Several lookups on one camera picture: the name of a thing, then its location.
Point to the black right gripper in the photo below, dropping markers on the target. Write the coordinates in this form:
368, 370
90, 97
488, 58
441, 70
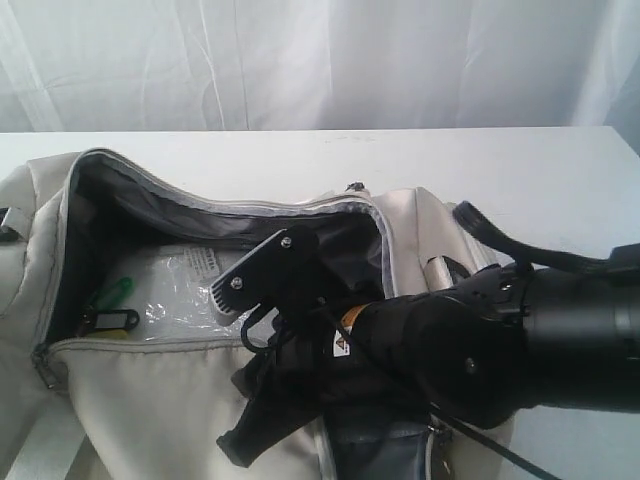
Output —
324, 358

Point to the bunch of colourful key tags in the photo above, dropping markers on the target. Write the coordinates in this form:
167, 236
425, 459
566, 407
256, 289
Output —
105, 316

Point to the cream fabric duffel bag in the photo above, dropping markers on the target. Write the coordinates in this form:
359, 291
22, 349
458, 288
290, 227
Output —
92, 408

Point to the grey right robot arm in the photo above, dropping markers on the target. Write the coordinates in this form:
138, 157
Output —
552, 328

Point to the clear plastic wrapped package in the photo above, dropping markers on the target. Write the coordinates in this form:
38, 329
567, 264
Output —
171, 292

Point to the white backdrop curtain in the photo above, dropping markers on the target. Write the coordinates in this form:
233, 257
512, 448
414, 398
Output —
286, 65

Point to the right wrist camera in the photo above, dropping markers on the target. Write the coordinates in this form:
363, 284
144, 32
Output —
263, 271

